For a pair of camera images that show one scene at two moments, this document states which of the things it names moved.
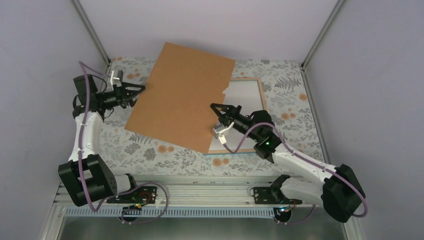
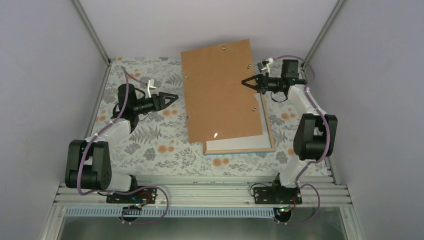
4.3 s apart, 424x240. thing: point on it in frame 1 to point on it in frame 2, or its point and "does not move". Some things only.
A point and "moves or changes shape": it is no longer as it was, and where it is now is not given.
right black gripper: (230, 113) to (260, 79)
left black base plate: (147, 194) does not move
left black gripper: (122, 95) to (157, 100)
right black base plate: (270, 195) does not move
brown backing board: (175, 105) moves or changes shape
